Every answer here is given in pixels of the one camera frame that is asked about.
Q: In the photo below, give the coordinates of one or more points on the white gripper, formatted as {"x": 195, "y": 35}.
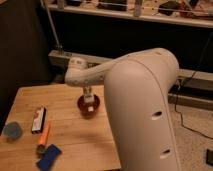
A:
{"x": 87, "y": 89}

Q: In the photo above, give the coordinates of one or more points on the white bottle with red label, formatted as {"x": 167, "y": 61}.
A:
{"x": 89, "y": 99}

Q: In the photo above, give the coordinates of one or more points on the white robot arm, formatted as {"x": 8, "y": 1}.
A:
{"x": 136, "y": 88}

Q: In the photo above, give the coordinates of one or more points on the red ceramic bowl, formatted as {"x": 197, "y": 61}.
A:
{"x": 83, "y": 107}

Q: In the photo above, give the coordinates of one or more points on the metal stand pole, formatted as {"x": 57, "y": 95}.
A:
{"x": 58, "y": 45}

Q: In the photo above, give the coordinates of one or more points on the red and black box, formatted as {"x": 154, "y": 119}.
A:
{"x": 38, "y": 120}

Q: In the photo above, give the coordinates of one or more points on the orange marker pen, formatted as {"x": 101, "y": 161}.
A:
{"x": 40, "y": 150}

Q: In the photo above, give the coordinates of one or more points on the blue rectangular sponge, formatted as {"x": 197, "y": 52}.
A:
{"x": 46, "y": 162}

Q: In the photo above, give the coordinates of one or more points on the wooden shelf with clutter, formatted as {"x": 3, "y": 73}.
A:
{"x": 194, "y": 13}

